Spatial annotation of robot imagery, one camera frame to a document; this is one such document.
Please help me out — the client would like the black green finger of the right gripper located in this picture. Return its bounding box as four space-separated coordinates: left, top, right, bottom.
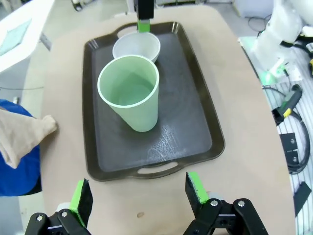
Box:
136 0 155 34

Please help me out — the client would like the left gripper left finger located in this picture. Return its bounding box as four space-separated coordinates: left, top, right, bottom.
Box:
23 178 95 235

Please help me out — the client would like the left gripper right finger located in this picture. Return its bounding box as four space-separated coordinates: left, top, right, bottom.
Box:
182 171 269 235

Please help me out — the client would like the white bowl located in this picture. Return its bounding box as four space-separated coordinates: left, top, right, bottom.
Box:
112 32 161 63

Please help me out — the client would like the tall pale green cup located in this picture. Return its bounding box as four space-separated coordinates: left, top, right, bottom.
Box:
97 55 160 133

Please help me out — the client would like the teal cloth mat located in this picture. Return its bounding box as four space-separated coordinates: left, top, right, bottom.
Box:
0 19 33 56

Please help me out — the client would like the dark brown plastic tray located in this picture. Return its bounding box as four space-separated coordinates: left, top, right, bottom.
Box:
83 21 225 183

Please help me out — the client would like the person in blue shirt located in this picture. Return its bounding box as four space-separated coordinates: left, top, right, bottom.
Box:
0 99 42 197

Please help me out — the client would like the black flat plate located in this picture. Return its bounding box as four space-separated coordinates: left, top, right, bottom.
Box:
293 181 313 216

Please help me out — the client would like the white table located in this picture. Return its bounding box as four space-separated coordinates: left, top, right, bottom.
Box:
0 0 56 74

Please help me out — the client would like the black green handheld enabling device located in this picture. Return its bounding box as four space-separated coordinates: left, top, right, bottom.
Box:
272 84 304 125

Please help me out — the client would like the black bracket with screws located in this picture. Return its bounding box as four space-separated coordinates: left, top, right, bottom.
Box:
280 133 300 170

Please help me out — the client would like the black floor cable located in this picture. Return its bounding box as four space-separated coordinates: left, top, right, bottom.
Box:
248 14 272 34

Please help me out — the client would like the black cable loop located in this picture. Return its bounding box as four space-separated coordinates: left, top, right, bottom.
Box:
287 111 309 175

